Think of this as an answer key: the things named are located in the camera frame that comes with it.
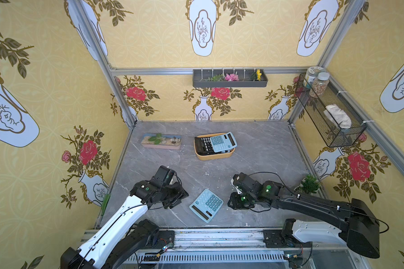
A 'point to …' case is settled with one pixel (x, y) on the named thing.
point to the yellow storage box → (213, 156)
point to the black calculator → (203, 146)
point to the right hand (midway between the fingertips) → (230, 201)
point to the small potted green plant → (309, 184)
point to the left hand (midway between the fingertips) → (181, 197)
